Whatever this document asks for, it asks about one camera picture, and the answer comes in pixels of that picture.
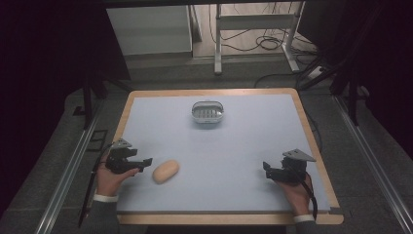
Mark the black tripod stand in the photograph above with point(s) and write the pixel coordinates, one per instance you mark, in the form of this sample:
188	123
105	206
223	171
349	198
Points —
344	71
94	87

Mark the white power strip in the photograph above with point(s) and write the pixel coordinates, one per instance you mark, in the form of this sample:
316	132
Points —
316	72

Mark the pale blue table mat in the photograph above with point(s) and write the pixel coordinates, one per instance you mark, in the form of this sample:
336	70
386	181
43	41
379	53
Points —
214	156

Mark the person's left hand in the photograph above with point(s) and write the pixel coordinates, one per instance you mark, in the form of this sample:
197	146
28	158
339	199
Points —
109	180

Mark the person's right hand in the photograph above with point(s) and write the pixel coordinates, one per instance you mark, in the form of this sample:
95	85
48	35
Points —
297	196

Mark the white metal stand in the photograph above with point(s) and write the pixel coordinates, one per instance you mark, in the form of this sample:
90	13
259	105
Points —
256	22

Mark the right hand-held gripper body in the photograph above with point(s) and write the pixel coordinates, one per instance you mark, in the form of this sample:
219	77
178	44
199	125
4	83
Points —
290	169

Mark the tan bread roll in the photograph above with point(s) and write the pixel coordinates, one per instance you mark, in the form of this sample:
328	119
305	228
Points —
166	171

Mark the aluminium floor rail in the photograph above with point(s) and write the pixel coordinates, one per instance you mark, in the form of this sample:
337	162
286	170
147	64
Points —
65	182
373	162

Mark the small metal basket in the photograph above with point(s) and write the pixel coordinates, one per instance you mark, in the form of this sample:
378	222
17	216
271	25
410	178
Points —
207	111

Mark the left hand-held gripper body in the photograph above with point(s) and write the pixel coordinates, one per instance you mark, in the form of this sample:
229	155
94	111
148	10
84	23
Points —
119	158

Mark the white board panel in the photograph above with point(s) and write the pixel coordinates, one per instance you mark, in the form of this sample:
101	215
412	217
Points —
151	31

